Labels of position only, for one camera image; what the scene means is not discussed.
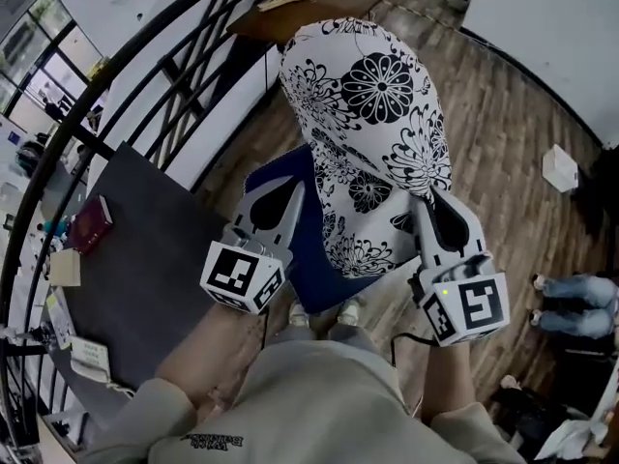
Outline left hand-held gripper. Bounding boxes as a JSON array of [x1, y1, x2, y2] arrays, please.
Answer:
[[199, 180, 308, 315]]

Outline person's left shoe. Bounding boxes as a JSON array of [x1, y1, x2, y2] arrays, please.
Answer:
[[287, 301, 311, 331]]

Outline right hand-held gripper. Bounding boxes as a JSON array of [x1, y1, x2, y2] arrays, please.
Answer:
[[410, 188, 512, 348]]

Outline small cardboard box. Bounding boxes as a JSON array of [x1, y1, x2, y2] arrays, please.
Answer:
[[48, 248, 82, 288]]

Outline blue chair seat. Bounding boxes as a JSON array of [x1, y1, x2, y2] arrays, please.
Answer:
[[240, 142, 388, 315]]

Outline dark grey table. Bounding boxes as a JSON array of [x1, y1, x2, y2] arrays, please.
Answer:
[[61, 141, 234, 435]]

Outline person's shoe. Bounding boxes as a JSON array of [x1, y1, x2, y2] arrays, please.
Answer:
[[336, 296, 365, 329], [287, 301, 311, 331]]

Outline white desk telephone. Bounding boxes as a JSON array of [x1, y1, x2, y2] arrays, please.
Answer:
[[69, 334, 111, 385]]

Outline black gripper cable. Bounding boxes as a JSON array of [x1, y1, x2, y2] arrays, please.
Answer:
[[388, 330, 437, 372]]

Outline person's right shoe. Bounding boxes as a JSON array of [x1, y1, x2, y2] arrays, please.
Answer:
[[336, 296, 365, 329]]

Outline person's left forearm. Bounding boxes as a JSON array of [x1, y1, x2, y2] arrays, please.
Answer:
[[154, 301, 273, 408]]

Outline black bag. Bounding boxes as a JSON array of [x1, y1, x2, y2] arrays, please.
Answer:
[[490, 383, 608, 456]]

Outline red book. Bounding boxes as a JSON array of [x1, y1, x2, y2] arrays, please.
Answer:
[[67, 194, 115, 257]]

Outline white printed sheet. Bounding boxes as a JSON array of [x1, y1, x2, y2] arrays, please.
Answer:
[[45, 286, 77, 353]]

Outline large window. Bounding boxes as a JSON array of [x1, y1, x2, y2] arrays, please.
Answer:
[[0, 0, 108, 118]]

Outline white black floral cushion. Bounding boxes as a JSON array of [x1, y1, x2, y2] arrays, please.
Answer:
[[279, 15, 455, 280]]

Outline person's right forearm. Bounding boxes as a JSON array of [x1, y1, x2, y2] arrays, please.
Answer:
[[419, 340, 474, 425]]

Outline black metal railing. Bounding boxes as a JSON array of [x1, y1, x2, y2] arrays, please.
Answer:
[[0, 0, 287, 464]]

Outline white box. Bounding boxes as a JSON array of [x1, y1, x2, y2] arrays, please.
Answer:
[[541, 143, 580, 194]]

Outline person's beige sweatshirt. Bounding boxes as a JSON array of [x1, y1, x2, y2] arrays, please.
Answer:
[[80, 325, 529, 464]]

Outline person's grey trousers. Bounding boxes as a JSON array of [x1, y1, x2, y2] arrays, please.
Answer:
[[268, 323, 394, 364]]

